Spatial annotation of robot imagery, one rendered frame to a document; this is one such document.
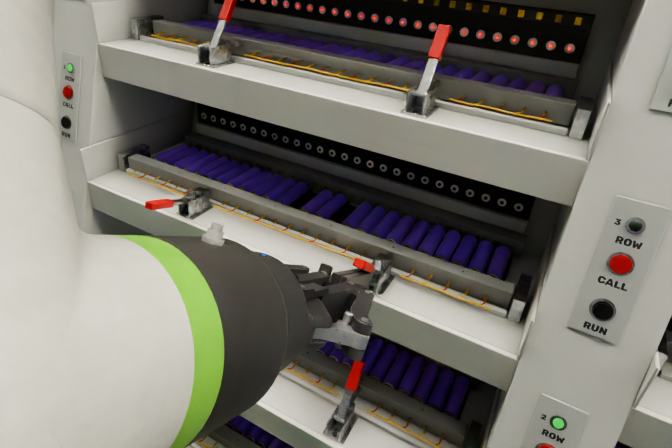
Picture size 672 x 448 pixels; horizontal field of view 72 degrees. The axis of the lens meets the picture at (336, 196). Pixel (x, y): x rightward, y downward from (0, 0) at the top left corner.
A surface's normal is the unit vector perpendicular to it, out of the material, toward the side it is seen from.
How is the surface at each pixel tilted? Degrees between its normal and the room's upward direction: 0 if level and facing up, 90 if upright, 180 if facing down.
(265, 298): 50
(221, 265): 29
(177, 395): 80
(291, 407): 17
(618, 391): 90
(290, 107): 107
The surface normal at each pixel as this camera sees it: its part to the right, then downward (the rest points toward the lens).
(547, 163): -0.48, 0.40
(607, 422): -0.44, 0.14
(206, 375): 0.93, 0.02
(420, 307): 0.07, -0.87
